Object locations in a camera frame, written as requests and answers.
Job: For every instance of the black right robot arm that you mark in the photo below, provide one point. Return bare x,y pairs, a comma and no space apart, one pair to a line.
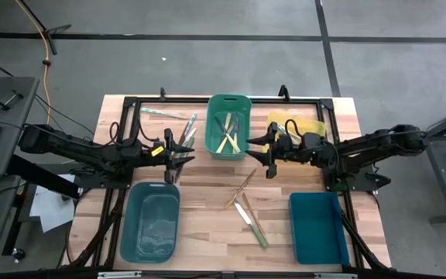
362,145

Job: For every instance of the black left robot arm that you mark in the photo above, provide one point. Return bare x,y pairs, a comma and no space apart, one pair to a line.
76,149

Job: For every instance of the black tripod stand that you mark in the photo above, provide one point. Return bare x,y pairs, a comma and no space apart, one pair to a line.
58,28

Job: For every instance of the deep blue rectangular bin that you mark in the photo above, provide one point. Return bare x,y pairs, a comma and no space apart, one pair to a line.
318,228

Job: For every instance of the yellow translucent plastic tray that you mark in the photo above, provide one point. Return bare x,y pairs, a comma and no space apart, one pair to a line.
312,124

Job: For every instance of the black caster knob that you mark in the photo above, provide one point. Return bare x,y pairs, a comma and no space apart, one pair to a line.
18,253

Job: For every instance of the silver metal bracket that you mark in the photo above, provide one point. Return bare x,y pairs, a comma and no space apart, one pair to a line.
335,276
118,275

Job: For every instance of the grey side desk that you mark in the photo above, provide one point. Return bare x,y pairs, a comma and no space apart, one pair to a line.
21,83

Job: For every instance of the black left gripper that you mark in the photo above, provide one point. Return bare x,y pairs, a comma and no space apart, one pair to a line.
169,155

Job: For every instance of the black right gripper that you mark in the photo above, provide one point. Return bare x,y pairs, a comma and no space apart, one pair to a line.
274,151

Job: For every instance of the yellow sticker label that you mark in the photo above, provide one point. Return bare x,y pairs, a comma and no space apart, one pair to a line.
157,151

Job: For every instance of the black metal table frame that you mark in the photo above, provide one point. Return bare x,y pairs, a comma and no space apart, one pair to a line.
176,100

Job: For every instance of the white paper sheets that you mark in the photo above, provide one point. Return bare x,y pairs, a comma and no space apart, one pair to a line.
50,209

